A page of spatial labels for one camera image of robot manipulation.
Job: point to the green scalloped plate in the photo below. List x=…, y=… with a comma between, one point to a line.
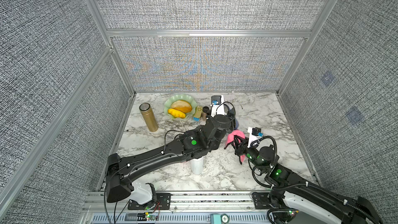
x=180, y=97

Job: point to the yellow banana toy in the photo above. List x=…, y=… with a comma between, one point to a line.
x=176, y=113

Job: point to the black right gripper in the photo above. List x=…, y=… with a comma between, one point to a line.
x=242, y=149

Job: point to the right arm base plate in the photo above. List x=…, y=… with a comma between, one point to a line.
x=265, y=200

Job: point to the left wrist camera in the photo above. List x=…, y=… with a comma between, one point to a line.
x=217, y=107

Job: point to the white thermos black lid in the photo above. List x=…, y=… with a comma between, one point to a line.
x=197, y=165

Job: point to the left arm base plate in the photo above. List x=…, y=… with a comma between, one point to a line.
x=162, y=201

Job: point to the aluminium front rail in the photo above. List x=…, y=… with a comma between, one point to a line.
x=187, y=207

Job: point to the gold gradient thermos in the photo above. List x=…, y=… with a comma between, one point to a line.
x=149, y=117

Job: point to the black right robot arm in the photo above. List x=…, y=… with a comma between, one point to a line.
x=290, y=193

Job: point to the small brown spice jar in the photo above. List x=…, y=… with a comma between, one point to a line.
x=205, y=111

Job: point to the blue thermos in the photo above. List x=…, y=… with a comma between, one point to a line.
x=235, y=124

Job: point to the pink cloth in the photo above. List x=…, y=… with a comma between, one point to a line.
x=235, y=139

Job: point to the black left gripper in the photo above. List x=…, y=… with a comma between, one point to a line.
x=231, y=114

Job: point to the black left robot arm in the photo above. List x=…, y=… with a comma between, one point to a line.
x=122, y=172

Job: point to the orange bread bun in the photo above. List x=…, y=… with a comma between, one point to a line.
x=182, y=106

